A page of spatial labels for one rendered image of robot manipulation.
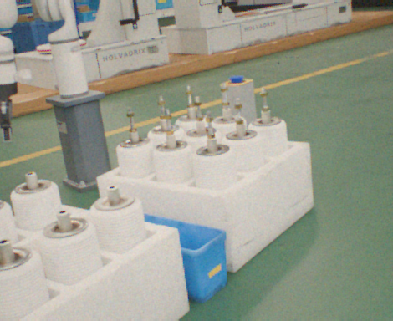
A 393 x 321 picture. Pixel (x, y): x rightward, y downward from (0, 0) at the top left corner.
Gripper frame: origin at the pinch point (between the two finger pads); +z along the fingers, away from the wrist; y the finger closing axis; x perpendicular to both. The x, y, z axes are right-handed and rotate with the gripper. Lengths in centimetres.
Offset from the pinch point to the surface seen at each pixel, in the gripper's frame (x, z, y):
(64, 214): 11, -7, 67
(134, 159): 29.5, 0.2, 26.3
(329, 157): 100, 17, -5
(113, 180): 24.4, 5.7, 25.5
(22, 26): 4, 32, -442
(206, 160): 42, -5, 44
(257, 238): 54, 14, 46
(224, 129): 54, -4, 20
